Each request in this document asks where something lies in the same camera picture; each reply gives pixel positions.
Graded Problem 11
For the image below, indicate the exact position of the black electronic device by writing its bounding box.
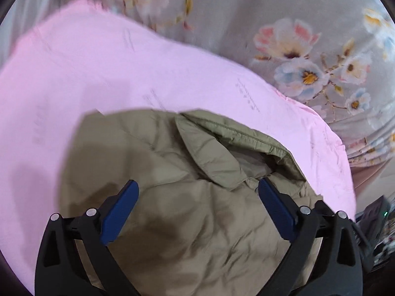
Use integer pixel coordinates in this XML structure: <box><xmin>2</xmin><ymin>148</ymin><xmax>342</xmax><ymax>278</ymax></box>
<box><xmin>355</xmin><ymin>196</ymin><xmax>395</xmax><ymax>272</ymax></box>

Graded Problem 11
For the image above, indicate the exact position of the khaki padded jacket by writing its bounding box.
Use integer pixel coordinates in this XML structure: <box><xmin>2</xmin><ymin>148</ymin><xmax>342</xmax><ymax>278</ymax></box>
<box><xmin>59</xmin><ymin>108</ymin><xmax>324</xmax><ymax>296</ymax></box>

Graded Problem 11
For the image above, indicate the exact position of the pink bed sheet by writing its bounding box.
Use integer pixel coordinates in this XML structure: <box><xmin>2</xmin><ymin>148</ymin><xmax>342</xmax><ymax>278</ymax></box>
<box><xmin>0</xmin><ymin>0</ymin><xmax>358</xmax><ymax>296</ymax></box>

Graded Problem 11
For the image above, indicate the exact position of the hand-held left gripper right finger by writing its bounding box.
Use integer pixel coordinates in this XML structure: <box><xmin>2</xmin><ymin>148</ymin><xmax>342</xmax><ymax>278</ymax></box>
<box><xmin>257</xmin><ymin>177</ymin><xmax>363</xmax><ymax>296</ymax></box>

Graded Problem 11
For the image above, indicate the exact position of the white satin curtain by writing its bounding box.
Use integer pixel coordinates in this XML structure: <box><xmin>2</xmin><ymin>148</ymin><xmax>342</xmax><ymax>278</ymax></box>
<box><xmin>0</xmin><ymin>0</ymin><xmax>70</xmax><ymax>68</ymax></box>

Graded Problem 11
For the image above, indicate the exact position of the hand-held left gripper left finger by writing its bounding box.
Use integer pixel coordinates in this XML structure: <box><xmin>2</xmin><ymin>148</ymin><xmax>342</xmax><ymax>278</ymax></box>
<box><xmin>35</xmin><ymin>179</ymin><xmax>139</xmax><ymax>296</ymax></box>

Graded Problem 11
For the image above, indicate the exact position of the grey floral blanket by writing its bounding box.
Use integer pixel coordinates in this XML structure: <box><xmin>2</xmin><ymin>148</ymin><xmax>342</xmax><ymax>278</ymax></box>
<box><xmin>62</xmin><ymin>0</ymin><xmax>395</xmax><ymax>161</ymax></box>

